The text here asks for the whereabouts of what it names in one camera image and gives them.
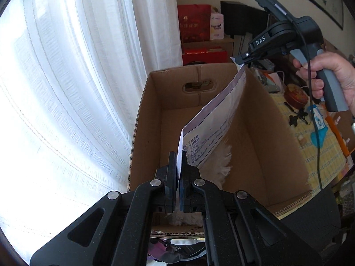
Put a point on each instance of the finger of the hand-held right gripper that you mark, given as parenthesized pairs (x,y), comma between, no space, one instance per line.
(244,57)

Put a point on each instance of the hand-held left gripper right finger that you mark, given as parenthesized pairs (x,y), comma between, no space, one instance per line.
(183,183)

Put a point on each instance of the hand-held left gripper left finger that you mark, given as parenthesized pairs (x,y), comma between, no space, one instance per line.
(172,171)

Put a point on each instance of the purple printed plastic bag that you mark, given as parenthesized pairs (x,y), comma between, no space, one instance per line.
(213,122)

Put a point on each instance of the large cardboard box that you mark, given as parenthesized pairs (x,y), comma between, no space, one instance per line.
(166,94)

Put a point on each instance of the blue collapsible funnel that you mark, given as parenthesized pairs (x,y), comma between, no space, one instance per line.
(319,138)

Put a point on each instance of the person's right hand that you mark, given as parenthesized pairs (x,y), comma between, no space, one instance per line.
(344,72)

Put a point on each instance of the black speaker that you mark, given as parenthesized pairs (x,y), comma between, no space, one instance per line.
(258,22)
(233,19)

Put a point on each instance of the small white pink bag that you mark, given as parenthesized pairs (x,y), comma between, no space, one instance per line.
(217,27)

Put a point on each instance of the red gift box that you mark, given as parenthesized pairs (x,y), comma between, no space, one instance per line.
(202,56)

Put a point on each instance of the red gift bag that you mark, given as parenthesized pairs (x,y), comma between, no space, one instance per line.
(194,22)

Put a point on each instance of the round brown tin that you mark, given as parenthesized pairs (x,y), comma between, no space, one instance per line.
(296,94)

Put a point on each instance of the black key bunch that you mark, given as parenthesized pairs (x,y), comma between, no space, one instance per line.
(298,116)

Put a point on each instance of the yellow plaid tablecloth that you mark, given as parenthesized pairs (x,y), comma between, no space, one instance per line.
(305,152)

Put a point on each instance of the orange plastic tool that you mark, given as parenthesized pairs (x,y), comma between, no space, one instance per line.
(338,135)

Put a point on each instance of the white sheer curtain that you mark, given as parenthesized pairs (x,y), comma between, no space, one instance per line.
(69,88)

